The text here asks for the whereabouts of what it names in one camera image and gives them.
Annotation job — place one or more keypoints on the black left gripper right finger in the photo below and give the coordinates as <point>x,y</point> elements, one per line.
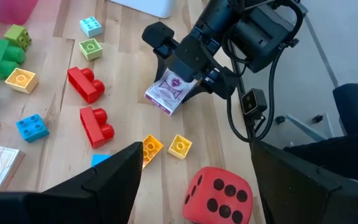
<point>306,199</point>

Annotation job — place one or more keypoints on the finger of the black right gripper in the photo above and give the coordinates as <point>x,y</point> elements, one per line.
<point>202,88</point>
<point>163,63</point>

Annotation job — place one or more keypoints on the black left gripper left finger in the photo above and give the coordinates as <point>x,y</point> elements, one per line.
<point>110,193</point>

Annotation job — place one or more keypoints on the plastic coated playing cards box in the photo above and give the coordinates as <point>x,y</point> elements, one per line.
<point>166,93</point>

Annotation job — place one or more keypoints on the red two-stud toy brick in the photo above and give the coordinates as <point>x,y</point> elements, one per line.
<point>92,130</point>
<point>81,84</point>

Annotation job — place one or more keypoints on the pale green toy block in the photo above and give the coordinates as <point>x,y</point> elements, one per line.
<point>90,49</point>

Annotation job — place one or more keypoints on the red foam die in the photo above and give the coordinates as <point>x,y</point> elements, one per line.
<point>228,200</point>

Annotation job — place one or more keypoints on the light blue toy block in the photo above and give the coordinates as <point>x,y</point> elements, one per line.
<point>91,26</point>

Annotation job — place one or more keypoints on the lime green toy block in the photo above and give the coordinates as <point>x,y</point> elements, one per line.
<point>15,35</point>

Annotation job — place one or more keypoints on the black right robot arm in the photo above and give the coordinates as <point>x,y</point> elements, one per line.
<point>259,34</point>

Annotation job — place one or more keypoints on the white plastic bin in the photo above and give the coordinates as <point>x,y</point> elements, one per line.
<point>148,7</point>

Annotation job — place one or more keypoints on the yellow square toy block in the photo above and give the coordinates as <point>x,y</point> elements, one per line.
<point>22,81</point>
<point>180,146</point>

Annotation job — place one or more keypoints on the yellow bowl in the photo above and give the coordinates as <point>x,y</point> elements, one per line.
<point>154,146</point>

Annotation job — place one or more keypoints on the grey metal table leg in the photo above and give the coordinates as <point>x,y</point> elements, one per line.
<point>303,127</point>

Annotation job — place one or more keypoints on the blue four-stud toy block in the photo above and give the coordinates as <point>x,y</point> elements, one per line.
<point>33,129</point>

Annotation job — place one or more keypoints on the dark blue chair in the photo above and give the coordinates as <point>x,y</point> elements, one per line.
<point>356,109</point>

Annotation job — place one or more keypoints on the pink plastic bin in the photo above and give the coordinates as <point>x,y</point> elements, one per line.
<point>5,11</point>

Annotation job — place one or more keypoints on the black table-level camera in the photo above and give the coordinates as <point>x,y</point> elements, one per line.
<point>253,102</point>

